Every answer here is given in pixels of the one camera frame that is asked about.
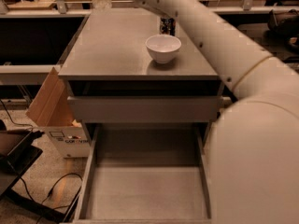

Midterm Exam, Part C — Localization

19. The open cardboard box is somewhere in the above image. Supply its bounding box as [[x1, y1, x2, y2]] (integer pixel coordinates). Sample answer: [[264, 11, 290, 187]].
[[26, 68, 90, 158]]

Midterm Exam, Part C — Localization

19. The grey drawer cabinet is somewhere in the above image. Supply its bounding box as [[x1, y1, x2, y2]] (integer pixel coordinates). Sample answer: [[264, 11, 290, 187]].
[[59, 8, 223, 137]]

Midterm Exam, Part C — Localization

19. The black equipment on left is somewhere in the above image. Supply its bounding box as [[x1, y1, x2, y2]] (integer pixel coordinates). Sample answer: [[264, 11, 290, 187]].
[[0, 120, 44, 197]]

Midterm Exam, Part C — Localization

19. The open grey middle drawer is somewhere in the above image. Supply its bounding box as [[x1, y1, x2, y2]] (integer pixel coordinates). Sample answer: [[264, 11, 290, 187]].
[[70, 124, 211, 224]]

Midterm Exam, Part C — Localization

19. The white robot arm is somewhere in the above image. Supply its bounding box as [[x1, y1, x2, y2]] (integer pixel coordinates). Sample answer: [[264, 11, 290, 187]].
[[132, 0, 299, 224]]

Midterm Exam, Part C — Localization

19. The white ceramic bowl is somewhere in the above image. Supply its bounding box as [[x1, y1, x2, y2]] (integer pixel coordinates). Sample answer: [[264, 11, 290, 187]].
[[145, 35, 181, 63]]

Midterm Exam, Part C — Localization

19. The blue soda can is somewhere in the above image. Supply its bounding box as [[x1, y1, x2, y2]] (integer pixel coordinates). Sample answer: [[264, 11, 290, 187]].
[[160, 18, 176, 35]]

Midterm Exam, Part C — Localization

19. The closed grey top drawer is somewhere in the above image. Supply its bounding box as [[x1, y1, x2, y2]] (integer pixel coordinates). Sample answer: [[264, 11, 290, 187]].
[[67, 96, 221, 123]]

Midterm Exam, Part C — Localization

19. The black floor cable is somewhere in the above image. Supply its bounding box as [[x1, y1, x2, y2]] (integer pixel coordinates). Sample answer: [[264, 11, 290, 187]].
[[0, 98, 84, 224]]

